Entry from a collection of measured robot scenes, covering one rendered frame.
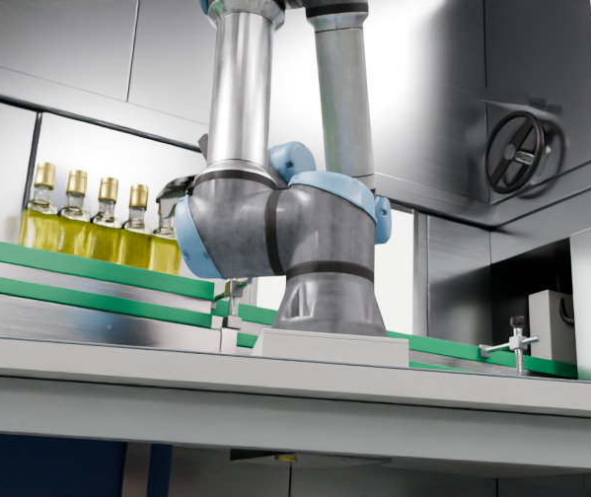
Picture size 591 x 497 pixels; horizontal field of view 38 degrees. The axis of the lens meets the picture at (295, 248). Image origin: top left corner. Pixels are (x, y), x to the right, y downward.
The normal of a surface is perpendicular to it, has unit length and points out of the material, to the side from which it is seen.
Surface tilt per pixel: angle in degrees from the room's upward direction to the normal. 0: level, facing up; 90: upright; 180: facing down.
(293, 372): 90
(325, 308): 71
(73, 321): 90
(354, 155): 116
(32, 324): 90
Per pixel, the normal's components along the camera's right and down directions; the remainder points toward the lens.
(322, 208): -0.22, -0.33
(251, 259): -0.17, 0.58
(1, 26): 0.48, -0.26
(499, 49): -0.87, -0.19
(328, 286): -0.04, -0.61
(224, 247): -0.22, 0.27
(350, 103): 0.21, 0.15
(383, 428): 0.15, -0.31
